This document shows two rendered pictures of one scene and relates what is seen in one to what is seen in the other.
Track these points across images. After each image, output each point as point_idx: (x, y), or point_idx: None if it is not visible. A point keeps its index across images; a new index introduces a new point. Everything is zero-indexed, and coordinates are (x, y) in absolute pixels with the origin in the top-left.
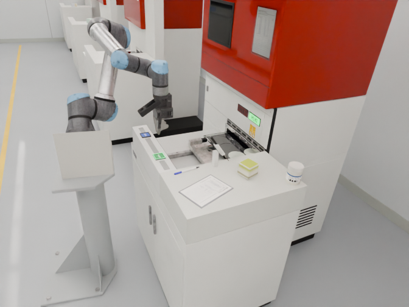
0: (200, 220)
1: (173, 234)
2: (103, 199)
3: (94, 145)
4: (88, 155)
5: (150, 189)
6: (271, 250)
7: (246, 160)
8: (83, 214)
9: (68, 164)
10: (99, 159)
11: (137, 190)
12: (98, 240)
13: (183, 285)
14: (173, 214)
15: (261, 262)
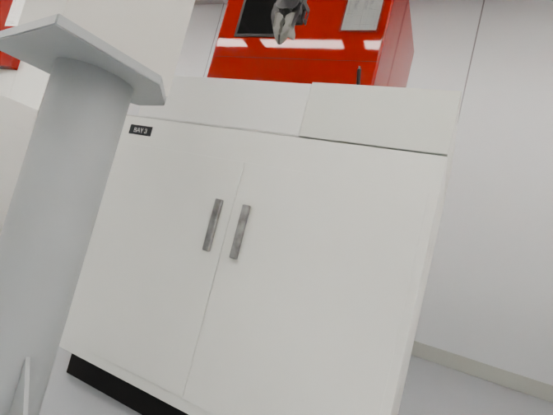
0: (457, 114)
1: (370, 179)
2: (113, 160)
3: (164, 2)
4: (143, 16)
5: (233, 156)
6: (428, 271)
7: None
8: (54, 179)
9: (93, 2)
10: (158, 43)
11: (122, 216)
12: (58, 291)
13: (412, 284)
14: (383, 125)
15: (423, 291)
